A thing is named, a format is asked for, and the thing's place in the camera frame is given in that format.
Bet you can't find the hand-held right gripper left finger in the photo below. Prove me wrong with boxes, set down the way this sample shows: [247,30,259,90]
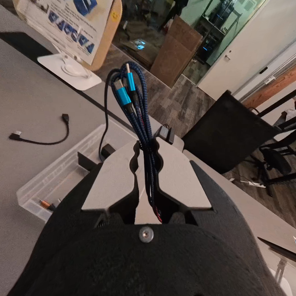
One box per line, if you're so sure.
[81,141,140,211]

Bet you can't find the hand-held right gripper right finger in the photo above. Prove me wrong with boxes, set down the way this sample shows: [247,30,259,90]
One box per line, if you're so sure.
[155,138,213,210]

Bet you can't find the clear plastic bin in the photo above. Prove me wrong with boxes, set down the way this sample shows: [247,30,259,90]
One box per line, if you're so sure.
[16,118,141,223]

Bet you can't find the orange plug usb cable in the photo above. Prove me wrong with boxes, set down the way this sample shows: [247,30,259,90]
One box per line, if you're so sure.
[39,199,56,211]

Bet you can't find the black angled usb extension cable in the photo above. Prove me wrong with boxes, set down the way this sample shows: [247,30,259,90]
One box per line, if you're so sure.
[9,113,70,146]

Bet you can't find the blue braided usb cable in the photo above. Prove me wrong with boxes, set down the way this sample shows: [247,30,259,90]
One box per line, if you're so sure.
[99,61,163,224]

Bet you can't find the dark bin divider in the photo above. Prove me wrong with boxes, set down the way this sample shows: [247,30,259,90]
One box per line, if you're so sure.
[77,151,97,171]

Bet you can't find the black power adapter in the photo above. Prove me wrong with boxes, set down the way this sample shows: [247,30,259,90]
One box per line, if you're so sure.
[154,125,176,144]

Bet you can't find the black office chair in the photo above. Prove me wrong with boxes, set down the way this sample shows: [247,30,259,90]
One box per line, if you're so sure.
[181,90,281,174]
[259,139,296,197]

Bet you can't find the instruction sheet on stand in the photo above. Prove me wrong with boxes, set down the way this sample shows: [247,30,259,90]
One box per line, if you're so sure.
[37,0,122,91]

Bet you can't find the brown cardboard boxes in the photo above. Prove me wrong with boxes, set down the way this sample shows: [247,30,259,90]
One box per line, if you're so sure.
[150,15,203,88]

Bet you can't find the plain white door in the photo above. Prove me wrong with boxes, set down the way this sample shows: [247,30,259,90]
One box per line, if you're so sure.
[197,0,296,95]

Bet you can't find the black metal shelf rack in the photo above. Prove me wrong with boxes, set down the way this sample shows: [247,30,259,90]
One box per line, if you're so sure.
[200,0,242,66]

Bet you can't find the wooden post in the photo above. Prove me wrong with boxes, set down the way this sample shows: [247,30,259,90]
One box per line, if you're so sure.
[240,67,296,109]

